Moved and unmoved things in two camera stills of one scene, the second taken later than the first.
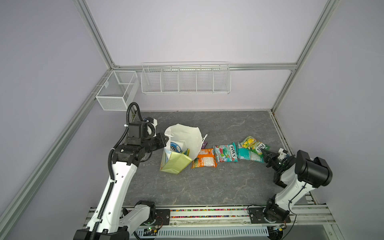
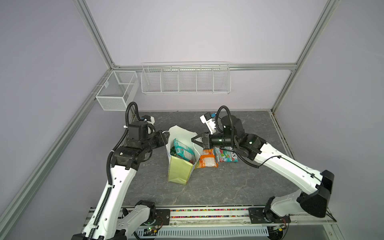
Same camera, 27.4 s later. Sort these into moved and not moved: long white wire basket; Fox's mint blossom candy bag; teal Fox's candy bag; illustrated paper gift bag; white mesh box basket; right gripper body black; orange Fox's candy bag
Moved: right gripper body black; teal Fox's candy bag; illustrated paper gift bag
Not moved: Fox's mint blossom candy bag; orange Fox's candy bag; long white wire basket; white mesh box basket
